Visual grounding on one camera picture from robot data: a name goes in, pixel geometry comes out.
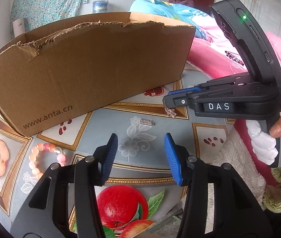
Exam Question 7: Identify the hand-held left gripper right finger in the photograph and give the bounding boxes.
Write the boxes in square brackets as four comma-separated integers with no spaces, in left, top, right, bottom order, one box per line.
[164,133,273,238]

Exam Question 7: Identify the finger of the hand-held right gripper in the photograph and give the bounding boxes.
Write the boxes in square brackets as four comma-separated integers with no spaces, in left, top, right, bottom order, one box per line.
[162,93,196,109]
[167,87,202,97]

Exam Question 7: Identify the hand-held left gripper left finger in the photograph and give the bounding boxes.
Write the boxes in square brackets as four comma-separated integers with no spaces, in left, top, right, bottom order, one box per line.
[10,133,118,238]

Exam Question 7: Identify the pink orange bead bracelet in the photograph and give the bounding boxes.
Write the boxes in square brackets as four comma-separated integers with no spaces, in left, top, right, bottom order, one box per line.
[29,142,67,179]

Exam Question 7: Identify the torn brown cardboard box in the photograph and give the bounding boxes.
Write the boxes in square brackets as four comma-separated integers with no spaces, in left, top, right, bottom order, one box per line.
[0,12,196,137]

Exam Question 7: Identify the person's right hand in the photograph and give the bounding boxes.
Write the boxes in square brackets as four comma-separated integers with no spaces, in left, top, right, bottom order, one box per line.
[247,109,281,166]

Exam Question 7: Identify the black striped hair clip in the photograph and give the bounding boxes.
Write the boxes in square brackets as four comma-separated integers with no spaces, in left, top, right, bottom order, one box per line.
[225,51,244,66]

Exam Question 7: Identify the pink floral blanket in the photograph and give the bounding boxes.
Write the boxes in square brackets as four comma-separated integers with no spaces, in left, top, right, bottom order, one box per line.
[187,30,281,109]

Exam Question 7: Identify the white fleece garment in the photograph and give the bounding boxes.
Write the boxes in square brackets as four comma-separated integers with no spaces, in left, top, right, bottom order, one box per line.
[211,129,267,204]

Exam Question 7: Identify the blue floral quilt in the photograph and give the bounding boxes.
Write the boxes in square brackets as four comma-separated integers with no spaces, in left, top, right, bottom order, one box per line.
[130,0,220,42]

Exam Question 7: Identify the white wardrobe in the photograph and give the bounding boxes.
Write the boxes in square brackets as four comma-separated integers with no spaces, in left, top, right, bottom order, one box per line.
[216,0,281,37]

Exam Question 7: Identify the blue water bottle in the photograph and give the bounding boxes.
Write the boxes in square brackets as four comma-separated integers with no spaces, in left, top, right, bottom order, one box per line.
[92,0,109,13]

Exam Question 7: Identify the white paper roll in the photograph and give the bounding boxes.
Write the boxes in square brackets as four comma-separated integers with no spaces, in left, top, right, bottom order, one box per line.
[13,18,25,39]

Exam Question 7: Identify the green floral wall cloth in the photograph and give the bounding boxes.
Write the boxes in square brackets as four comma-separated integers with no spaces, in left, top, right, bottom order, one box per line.
[10,0,89,33]

